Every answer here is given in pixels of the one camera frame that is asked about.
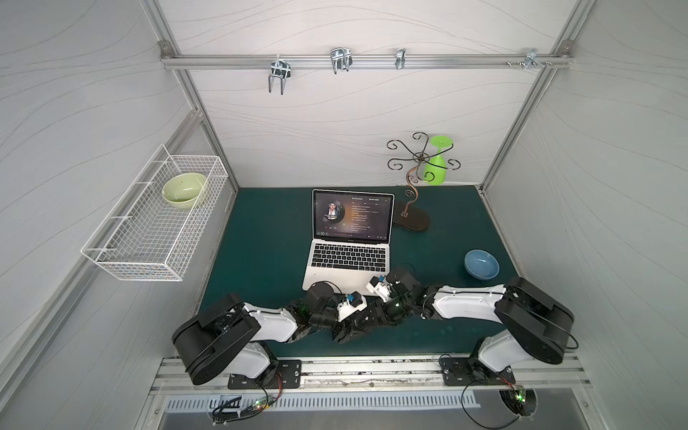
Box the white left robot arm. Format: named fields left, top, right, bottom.
left=172, top=281, right=384, bottom=388

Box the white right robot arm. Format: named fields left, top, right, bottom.
left=365, top=270, right=574, bottom=381

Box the silver laptop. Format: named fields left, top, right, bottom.
left=302, top=189, right=395, bottom=295

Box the brown copper cup holder stand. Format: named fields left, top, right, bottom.
left=386, top=132, right=462, bottom=232

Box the blue bowl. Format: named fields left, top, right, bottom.
left=463, top=249, right=501, bottom=281

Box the green table mat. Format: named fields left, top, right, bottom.
left=182, top=185, right=557, bottom=360

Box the green plastic goblet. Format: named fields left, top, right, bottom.
left=423, top=135, right=453, bottom=186

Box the green ceramic bowl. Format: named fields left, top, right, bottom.
left=161, top=172, right=207, bottom=210

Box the metal single hook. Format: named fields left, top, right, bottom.
left=395, top=48, right=406, bottom=70

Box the metal double hook middle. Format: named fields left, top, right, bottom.
left=330, top=48, right=353, bottom=75

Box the metal double hook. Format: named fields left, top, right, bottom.
left=330, top=48, right=353, bottom=75
left=268, top=59, right=291, bottom=95

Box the metal double hook left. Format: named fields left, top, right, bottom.
left=268, top=59, right=291, bottom=95

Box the metal hook right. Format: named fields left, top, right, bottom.
left=505, top=48, right=555, bottom=71

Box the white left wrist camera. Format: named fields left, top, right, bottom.
left=336, top=292, right=367, bottom=323

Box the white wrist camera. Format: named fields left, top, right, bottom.
left=365, top=276, right=392, bottom=303
left=336, top=292, right=367, bottom=323

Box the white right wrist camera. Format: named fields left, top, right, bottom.
left=365, top=276, right=392, bottom=303

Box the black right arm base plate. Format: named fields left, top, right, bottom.
left=438, top=355, right=516, bottom=387

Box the white slotted cable duct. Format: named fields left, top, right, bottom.
left=165, top=390, right=481, bottom=414

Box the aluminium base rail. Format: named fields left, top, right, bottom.
left=149, top=354, right=592, bottom=395

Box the white wire basket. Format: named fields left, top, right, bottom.
left=81, top=146, right=229, bottom=281

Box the aluminium top rail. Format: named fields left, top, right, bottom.
left=161, top=53, right=574, bottom=72

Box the aluminium frame post right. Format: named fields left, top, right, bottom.
left=478, top=0, right=596, bottom=195

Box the aluminium frame post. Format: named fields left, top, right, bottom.
left=478, top=0, right=596, bottom=195
left=141, top=0, right=239, bottom=193

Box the aluminium frame post left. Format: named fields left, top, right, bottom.
left=141, top=0, right=239, bottom=193

